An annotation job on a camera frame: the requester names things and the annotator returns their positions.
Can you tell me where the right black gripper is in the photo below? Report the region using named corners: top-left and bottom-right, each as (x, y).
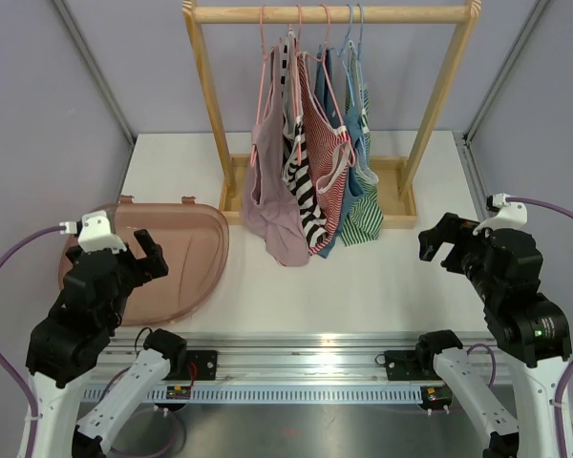
top-left (418, 211), bottom-right (501, 302)

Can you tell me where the pink tank top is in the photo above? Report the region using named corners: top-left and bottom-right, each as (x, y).
top-left (240, 53), bottom-right (309, 267)

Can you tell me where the red white striped tank top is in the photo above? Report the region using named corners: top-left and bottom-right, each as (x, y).
top-left (297, 52), bottom-right (350, 255)

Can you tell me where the black white striped tank top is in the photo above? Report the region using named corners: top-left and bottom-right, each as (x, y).
top-left (275, 30), bottom-right (329, 249)

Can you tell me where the pink wire hanger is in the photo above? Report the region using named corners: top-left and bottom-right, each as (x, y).
top-left (316, 4), bottom-right (356, 168)
top-left (249, 5), bottom-right (283, 169)
top-left (281, 24), bottom-right (307, 178)

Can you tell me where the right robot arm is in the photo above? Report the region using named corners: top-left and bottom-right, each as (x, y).
top-left (414, 213), bottom-right (573, 457)

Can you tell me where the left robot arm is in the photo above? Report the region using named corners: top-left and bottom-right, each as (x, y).
top-left (26, 229), bottom-right (187, 457)

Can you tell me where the green white striped tank top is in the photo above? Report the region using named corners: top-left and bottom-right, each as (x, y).
top-left (342, 41), bottom-right (384, 246)

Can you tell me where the blue tank top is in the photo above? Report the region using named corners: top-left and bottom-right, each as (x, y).
top-left (314, 48), bottom-right (365, 259)

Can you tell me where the pink plastic basin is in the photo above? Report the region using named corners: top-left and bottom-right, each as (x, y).
top-left (57, 197), bottom-right (229, 326)

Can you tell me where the wooden clothes rack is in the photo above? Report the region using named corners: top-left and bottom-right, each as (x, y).
top-left (182, 1), bottom-right (481, 229)

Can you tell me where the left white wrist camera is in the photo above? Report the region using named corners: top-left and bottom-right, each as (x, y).
top-left (59, 210), bottom-right (127, 254)

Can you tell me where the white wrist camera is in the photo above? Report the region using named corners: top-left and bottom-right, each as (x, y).
top-left (473, 193), bottom-right (528, 237)
top-left (59, 210), bottom-right (127, 254)

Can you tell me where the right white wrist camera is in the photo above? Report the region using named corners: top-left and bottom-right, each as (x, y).
top-left (473, 193), bottom-right (528, 237)

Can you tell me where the aluminium mounting rail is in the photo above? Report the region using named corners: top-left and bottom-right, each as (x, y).
top-left (74, 333), bottom-right (521, 386)

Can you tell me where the white slotted cable duct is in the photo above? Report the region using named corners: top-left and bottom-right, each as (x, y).
top-left (82, 385), bottom-right (424, 405)

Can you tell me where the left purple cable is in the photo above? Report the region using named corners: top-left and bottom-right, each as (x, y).
top-left (0, 225), bottom-right (67, 458)

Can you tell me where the blue wire hanger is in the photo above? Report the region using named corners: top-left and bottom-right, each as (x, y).
top-left (336, 4), bottom-right (354, 59)
top-left (353, 3), bottom-right (366, 60)

